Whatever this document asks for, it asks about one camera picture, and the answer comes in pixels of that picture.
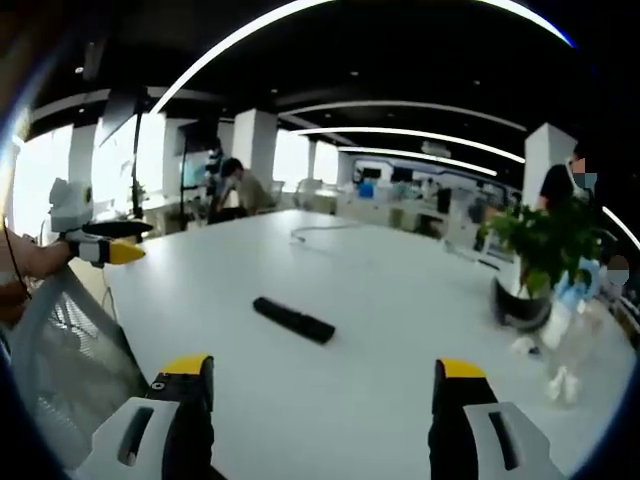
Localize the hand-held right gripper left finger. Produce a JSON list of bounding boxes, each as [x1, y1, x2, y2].
[[74, 353, 216, 480]]

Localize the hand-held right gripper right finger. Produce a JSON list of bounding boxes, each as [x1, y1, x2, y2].
[[427, 357, 568, 480]]

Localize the black remote control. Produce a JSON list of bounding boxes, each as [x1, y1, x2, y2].
[[252, 296, 337, 345]]

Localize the black floor stand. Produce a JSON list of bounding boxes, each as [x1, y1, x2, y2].
[[127, 87, 151, 221]]

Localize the grey mesh office chair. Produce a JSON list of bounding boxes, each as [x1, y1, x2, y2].
[[8, 264, 150, 471]]

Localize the black plant pot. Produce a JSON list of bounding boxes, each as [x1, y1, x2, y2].
[[491, 277, 553, 333]]

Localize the green potted plant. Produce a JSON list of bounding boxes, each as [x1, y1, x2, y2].
[[477, 198, 617, 300]]

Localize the black thin cable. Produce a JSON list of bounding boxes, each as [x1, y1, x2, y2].
[[2, 214, 32, 301]]

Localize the grey cable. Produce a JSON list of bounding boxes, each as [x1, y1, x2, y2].
[[289, 223, 366, 257]]

